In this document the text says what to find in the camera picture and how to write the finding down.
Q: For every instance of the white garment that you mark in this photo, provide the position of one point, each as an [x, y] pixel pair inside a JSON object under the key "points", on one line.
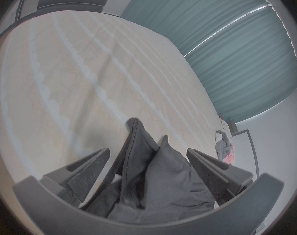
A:
{"points": [[218, 136]]}

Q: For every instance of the grey garment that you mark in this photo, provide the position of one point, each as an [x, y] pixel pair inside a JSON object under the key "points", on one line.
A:
{"points": [[223, 148]]}

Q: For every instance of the bed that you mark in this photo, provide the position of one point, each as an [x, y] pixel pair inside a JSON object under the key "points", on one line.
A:
{"points": [[89, 82]]}

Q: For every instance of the pink garment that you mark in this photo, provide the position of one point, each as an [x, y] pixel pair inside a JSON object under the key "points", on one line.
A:
{"points": [[229, 157]]}

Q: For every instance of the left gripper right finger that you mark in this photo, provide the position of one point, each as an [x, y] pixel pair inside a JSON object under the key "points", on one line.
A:
{"points": [[217, 180]]}

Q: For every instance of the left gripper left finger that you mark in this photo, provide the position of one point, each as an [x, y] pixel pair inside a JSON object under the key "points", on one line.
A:
{"points": [[85, 177]]}

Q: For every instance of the black T-shirt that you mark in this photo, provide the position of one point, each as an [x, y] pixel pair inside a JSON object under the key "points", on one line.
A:
{"points": [[163, 180]]}

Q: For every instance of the grey bedside table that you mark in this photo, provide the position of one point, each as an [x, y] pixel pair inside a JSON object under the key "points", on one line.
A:
{"points": [[231, 126]]}

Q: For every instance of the blue-green curtain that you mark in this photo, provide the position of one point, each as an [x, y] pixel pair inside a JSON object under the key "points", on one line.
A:
{"points": [[248, 70], [187, 13]]}

